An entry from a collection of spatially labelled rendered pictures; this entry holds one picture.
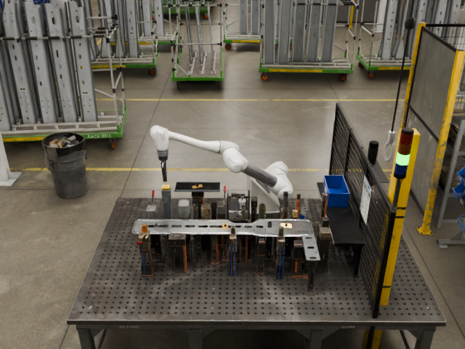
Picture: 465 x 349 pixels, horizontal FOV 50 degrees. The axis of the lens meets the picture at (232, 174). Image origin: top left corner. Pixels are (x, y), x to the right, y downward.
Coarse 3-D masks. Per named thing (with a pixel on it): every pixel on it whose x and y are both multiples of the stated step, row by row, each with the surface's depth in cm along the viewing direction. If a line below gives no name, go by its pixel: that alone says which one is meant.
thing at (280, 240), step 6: (282, 240) 356; (282, 246) 358; (282, 252) 360; (282, 258) 365; (276, 264) 371; (282, 264) 367; (276, 270) 371; (282, 270) 369; (276, 276) 372; (282, 276) 370
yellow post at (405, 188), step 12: (396, 144) 297; (408, 168) 296; (408, 180) 299; (408, 192) 303; (396, 216) 312; (396, 228) 316; (396, 240) 320; (396, 252) 325; (384, 288) 339; (384, 300) 344; (372, 348) 367
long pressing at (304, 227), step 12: (156, 228) 378; (168, 228) 378; (180, 228) 378; (192, 228) 378; (204, 228) 378; (216, 228) 378; (228, 228) 378; (240, 228) 378; (252, 228) 378; (264, 228) 378; (276, 228) 378; (288, 228) 378; (300, 228) 378; (312, 228) 378
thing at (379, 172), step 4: (376, 160) 383; (376, 164) 377; (364, 168) 371; (376, 168) 371; (380, 168) 371; (376, 172) 365; (380, 172) 365; (380, 176) 361; (384, 176) 361; (380, 180) 355; (384, 180) 355; (372, 184) 357
